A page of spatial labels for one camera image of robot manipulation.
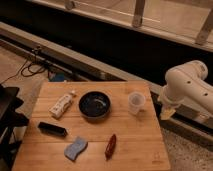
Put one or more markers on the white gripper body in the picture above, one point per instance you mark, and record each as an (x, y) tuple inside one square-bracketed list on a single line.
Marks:
[(166, 101)]

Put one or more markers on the dark blue ceramic bowl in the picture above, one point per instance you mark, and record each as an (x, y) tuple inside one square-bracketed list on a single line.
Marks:
[(94, 105)]

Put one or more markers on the translucent plastic cup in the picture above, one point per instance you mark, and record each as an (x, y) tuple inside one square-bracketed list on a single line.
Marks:
[(136, 101)]

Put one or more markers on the metal floor rail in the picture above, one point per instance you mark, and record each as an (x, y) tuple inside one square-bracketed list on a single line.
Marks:
[(190, 121)]

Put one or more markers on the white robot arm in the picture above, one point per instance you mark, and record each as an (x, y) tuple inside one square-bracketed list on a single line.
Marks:
[(186, 80)]

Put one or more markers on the black rectangular block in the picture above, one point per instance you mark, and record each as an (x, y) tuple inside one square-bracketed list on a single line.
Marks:
[(52, 129)]

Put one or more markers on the white tube with cap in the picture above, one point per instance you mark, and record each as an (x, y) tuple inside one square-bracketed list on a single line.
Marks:
[(62, 104)]

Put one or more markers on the red pepper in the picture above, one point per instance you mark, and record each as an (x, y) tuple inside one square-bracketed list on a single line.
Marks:
[(110, 147)]

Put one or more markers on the black chair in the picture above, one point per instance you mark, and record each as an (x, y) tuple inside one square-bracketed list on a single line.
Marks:
[(9, 119)]

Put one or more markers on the blue object behind board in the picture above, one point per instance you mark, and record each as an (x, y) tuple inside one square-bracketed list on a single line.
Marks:
[(57, 78)]

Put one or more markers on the blue sponge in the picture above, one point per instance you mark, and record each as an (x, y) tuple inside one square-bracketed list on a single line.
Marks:
[(73, 150)]

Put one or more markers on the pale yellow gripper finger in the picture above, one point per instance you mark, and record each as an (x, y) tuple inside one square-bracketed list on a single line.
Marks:
[(166, 113)]

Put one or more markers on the wooden cutting board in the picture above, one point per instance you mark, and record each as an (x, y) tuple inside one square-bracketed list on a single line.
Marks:
[(139, 144)]

